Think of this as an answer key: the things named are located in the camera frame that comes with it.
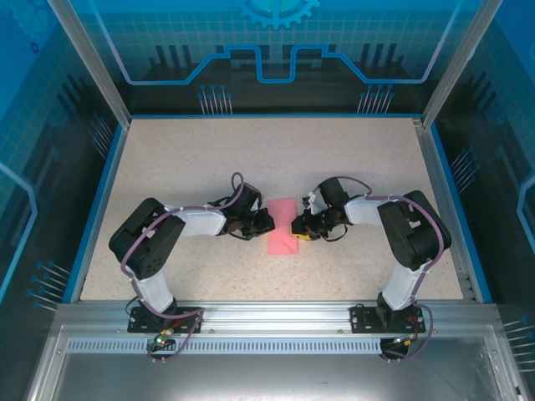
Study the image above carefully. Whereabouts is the aluminium mounting rail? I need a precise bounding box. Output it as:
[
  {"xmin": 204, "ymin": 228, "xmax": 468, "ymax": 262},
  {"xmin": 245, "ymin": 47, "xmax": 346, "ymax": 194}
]
[{"xmin": 53, "ymin": 299, "xmax": 501, "ymax": 336}]

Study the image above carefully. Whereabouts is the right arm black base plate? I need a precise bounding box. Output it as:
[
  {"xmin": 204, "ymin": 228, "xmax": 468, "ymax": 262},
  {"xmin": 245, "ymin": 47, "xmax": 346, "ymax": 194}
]
[{"xmin": 349, "ymin": 303, "xmax": 427, "ymax": 334}]

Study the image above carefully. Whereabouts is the aluminium side rail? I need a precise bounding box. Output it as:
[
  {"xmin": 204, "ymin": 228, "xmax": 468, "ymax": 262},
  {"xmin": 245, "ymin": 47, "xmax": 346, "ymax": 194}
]
[{"xmin": 411, "ymin": 117, "xmax": 480, "ymax": 302}]

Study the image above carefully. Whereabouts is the slotted grey cable duct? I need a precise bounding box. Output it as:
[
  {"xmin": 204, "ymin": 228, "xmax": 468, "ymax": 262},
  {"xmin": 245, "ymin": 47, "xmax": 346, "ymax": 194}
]
[{"xmin": 65, "ymin": 338, "xmax": 392, "ymax": 353}]

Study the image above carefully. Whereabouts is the cable connector with green light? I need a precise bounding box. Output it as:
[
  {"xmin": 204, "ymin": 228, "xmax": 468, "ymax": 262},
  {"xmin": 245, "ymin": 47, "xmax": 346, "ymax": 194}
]
[
  {"xmin": 150, "ymin": 327, "xmax": 176, "ymax": 348},
  {"xmin": 390, "ymin": 332, "xmax": 421, "ymax": 348}
]

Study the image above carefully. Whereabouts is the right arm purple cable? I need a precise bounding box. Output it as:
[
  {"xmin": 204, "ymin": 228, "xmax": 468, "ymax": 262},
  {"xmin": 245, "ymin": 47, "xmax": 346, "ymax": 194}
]
[{"xmin": 338, "ymin": 175, "xmax": 455, "ymax": 363}]

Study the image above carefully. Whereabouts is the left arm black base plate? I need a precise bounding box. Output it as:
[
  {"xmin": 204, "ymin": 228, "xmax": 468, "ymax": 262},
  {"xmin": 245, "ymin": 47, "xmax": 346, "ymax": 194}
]
[{"xmin": 127, "ymin": 306, "xmax": 206, "ymax": 334}]

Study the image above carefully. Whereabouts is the aluminium frame post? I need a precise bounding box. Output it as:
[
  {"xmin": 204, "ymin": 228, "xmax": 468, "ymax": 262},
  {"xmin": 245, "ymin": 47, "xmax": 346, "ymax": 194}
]
[
  {"xmin": 44, "ymin": 0, "xmax": 134, "ymax": 126},
  {"xmin": 420, "ymin": 0, "xmax": 506, "ymax": 129}
]

